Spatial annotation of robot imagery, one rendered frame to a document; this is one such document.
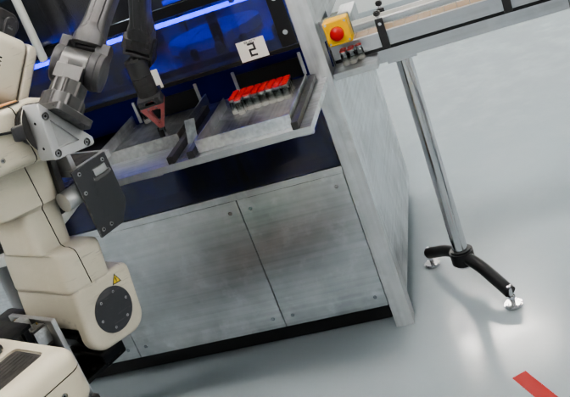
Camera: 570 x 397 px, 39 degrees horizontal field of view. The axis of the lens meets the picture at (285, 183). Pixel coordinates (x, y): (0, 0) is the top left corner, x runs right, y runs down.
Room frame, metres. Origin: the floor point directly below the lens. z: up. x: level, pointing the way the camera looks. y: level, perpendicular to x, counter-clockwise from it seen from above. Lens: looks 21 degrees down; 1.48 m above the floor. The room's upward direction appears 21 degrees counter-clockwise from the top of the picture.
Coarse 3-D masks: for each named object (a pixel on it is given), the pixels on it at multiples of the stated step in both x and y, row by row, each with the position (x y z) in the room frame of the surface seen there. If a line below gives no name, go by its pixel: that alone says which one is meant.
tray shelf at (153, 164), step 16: (320, 80) 2.28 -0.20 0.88; (320, 96) 2.12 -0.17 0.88; (288, 128) 1.94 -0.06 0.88; (304, 128) 1.91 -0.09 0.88; (240, 144) 1.96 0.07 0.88; (256, 144) 1.94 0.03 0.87; (128, 160) 2.19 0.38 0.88; (144, 160) 2.13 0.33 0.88; (160, 160) 2.07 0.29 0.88; (176, 160) 2.02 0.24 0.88; (192, 160) 1.99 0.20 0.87; (208, 160) 1.98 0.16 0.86; (128, 176) 2.04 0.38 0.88; (144, 176) 2.03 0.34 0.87
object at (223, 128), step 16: (304, 80) 2.22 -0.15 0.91; (224, 112) 2.30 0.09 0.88; (256, 112) 2.18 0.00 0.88; (272, 112) 2.13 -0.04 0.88; (288, 112) 1.96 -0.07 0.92; (208, 128) 2.13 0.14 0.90; (224, 128) 2.14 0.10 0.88; (240, 128) 1.98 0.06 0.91; (256, 128) 1.97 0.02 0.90; (272, 128) 1.96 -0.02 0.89; (208, 144) 2.01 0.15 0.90; (224, 144) 1.99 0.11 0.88
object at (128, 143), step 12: (204, 96) 2.45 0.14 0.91; (132, 120) 2.53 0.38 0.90; (168, 120) 2.45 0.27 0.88; (180, 120) 2.39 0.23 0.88; (120, 132) 2.42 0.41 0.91; (132, 132) 2.46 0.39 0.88; (144, 132) 2.41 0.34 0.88; (156, 132) 2.36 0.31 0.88; (168, 132) 2.31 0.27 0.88; (180, 132) 2.17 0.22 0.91; (108, 144) 2.32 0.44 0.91; (120, 144) 2.38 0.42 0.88; (132, 144) 2.33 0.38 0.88; (144, 144) 2.17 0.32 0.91; (156, 144) 2.16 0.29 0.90; (168, 144) 2.15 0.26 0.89; (120, 156) 2.20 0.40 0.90; (132, 156) 2.19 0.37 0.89
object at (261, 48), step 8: (248, 40) 2.34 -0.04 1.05; (256, 40) 2.33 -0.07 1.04; (264, 40) 2.32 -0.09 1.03; (240, 48) 2.34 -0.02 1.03; (248, 48) 2.34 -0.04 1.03; (256, 48) 2.33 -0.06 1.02; (264, 48) 2.33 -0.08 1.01; (240, 56) 2.35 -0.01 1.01; (248, 56) 2.34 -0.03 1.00; (256, 56) 2.33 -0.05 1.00; (264, 56) 2.33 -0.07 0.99
